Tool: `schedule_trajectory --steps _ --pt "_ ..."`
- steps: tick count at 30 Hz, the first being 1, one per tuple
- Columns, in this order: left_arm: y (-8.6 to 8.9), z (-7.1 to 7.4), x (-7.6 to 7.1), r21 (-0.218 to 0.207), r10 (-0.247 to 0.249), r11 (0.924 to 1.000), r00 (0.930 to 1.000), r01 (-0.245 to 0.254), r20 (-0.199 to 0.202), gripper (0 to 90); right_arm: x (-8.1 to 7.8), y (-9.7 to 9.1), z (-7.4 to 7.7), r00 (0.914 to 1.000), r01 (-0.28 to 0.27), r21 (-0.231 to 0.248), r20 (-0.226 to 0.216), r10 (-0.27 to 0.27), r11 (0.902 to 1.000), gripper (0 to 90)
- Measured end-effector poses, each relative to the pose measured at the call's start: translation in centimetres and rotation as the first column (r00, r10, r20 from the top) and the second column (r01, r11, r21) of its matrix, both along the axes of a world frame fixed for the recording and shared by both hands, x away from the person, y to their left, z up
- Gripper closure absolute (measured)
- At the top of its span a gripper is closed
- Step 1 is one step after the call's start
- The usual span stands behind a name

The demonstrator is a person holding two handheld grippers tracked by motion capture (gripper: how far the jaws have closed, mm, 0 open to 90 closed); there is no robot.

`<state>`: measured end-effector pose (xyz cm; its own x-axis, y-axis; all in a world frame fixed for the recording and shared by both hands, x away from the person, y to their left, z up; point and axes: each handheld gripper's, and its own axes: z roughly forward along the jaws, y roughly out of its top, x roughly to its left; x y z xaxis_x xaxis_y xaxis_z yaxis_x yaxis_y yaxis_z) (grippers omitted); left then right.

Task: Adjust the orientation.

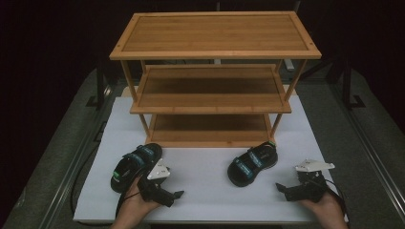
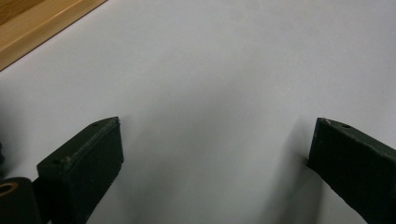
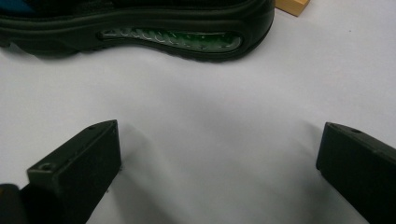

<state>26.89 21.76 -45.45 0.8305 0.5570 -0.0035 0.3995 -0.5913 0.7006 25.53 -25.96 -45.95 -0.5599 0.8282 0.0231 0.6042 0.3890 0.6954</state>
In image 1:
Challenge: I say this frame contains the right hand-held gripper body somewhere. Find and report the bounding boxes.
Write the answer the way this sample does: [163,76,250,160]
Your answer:
[284,158,336,204]

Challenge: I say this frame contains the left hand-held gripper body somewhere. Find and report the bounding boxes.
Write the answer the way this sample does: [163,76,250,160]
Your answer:
[137,157,176,208]

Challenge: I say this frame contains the black sandal with blue straps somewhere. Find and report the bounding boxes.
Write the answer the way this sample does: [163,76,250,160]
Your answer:
[226,140,279,188]
[110,142,163,195]

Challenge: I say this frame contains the wooden three-tier shoe rack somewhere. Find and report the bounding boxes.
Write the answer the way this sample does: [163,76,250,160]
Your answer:
[109,10,323,149]

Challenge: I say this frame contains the person's right hand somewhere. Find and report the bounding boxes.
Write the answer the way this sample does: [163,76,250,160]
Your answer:
[298,190,348,228]

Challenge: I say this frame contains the person's left hand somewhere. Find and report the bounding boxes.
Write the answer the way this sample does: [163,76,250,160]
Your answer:
[117,176,162,227]

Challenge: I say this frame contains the black metal stand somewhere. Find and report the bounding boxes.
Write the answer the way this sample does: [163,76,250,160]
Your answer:
[85,58,112,111]
[341,58,367,111]

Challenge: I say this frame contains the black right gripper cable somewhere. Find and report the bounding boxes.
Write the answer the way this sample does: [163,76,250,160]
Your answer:
[313,177,349,220]

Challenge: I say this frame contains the aluminium frame rail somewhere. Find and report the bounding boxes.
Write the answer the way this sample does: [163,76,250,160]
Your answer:
[37,85,117,229]
[329,80,405,218]

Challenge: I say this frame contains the black cable on floor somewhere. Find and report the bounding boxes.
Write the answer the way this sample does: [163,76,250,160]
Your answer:
[70,120,109,227]

